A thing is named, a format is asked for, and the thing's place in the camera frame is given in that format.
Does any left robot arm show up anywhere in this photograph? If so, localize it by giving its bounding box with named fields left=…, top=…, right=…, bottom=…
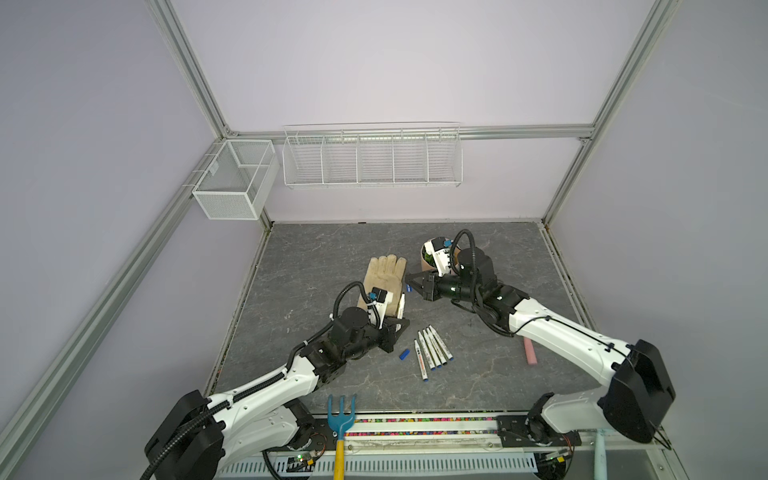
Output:
left=141, top=281, right=410, bottom=479

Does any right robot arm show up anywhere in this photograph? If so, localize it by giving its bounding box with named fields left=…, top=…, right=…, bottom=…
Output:
left=406, top=229, right=676, bottom=446

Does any tan pot green plant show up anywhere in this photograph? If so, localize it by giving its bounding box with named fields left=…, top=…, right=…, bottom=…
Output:
left=419, top=237, right=460, bottom=274

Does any cream fabric glove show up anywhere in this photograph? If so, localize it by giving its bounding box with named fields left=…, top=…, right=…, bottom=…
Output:
left=358, top=254, right=407, bottom=316

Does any pink eraser stick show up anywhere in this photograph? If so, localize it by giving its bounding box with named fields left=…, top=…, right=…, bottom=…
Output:
left=523, top=337, right=538, bottom=365

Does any white mesh box basket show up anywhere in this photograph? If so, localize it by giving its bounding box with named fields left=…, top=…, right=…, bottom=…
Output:
left=193, top=139, right=279, bottom=221

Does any light blue garden trowel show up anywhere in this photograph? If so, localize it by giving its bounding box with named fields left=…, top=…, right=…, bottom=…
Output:
left=593, top=430, right=608, bottom=480

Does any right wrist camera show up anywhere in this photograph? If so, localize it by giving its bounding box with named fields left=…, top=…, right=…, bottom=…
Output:
left=423, top=237, right=457, bottom=277

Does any blue garden fork yellow handle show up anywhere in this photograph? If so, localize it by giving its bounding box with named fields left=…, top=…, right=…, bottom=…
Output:
left=327, top=395, right=357, bottom=480

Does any white wire wall basket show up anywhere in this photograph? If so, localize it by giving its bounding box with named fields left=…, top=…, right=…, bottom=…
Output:
left=282, top=122, right=464, bottom=188

